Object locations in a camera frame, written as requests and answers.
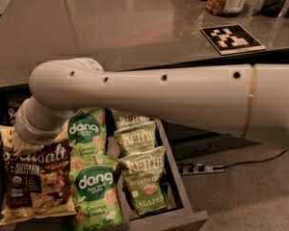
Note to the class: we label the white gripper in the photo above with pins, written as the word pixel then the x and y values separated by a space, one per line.
pixel 31 131

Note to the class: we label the brown late july bag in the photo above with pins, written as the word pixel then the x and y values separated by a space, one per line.
pixel 14 102
pixel 37 184

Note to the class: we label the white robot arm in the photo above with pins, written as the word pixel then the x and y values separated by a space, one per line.
pixel 242 100

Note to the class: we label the middle green Dang bag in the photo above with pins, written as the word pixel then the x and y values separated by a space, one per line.
pixel 87 132

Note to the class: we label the green dang bag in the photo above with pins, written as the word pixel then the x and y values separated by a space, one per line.
pixel 87 132
pixel 94 192

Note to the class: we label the front green Dang bag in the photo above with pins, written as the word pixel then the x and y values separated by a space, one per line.
pixel 94 192

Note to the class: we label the front green Kettle jalapeno bag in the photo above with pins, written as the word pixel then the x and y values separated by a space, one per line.
pixel 141 173

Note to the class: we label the lower right grey drawer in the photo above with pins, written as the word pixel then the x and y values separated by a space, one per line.
pixel 189 148

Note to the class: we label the open grey top drawer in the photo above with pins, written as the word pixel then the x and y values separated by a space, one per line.
pixel 180 218

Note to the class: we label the grey power strip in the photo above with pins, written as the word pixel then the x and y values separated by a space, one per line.
pixel 195 169

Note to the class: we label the black white fiducial marker tile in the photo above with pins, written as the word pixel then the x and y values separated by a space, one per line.
pixel 232 39

